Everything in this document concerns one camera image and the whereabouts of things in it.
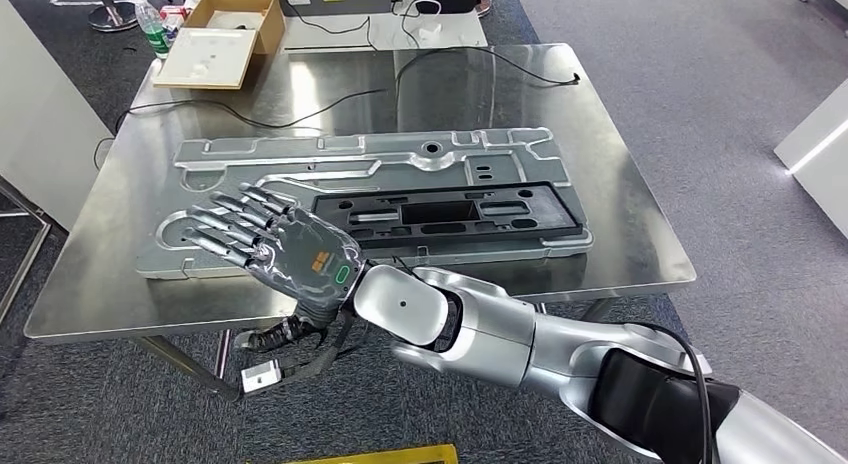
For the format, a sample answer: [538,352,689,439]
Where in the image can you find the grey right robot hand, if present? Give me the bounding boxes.
[182,184,366,354]

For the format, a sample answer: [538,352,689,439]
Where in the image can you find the black plastic plate frame part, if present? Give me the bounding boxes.
[311,180,585,250]

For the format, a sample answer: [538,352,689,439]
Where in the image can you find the stainless steel workbench table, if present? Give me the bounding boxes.
[23,42,698,404]

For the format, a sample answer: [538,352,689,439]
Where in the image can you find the stamped silver metal panel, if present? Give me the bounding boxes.
[135,126,595,282]

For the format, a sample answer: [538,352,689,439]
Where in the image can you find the white foam insert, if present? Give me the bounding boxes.
[153,26,259,90]

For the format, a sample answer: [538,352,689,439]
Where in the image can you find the white back table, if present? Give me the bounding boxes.
[280,9,490,53]

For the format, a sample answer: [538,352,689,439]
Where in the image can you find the brown cardboard box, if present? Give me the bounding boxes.
[152,0,287,92]

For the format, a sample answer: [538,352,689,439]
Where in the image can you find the black electronic device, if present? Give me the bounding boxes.
[272,0,394,19]

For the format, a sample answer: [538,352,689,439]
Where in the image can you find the clear plastic water bottle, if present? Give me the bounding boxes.
[129,0,172,60]

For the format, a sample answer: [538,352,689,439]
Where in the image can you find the steel side table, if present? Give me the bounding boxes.
[0,177,54,324]

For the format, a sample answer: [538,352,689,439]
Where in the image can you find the red white small package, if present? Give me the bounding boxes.
[158,4,191,37]

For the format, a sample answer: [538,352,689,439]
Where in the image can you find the round chair base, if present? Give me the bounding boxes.
[86,0,139,34]

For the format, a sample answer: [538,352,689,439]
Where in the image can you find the white low block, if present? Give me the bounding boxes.
[773,78,848,241]

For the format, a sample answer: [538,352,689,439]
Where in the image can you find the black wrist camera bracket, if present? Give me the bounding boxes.
[263,308,360,391]

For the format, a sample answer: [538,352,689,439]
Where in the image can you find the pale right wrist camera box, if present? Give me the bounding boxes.
[241,359,284,395]

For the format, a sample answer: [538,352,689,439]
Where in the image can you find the thin black table cable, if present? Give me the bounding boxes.
[92,45,583,171]

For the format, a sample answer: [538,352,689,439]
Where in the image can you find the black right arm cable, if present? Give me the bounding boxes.
[627,322,714,464]

